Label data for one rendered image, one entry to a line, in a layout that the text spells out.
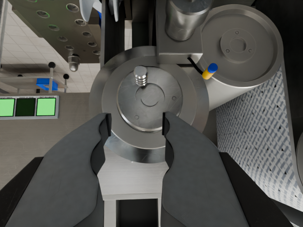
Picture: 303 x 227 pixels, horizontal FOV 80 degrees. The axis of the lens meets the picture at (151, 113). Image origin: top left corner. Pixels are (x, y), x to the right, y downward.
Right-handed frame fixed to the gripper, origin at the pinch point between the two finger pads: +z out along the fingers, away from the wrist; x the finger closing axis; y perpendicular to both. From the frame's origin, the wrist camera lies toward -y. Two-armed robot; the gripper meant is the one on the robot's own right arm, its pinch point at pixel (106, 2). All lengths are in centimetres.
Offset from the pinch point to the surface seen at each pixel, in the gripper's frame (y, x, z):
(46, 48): -109, -126, 208
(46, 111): 10.8, -23.8, 29.4
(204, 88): 14.5, 12.9, -2.9
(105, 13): 3.3, 0.2, -1.9
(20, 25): -109, -129, 159
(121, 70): 12.2, 2.6, -3.4
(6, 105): 9.0, -35.6, 29.4
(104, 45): 8.1, 0.2, -2.0
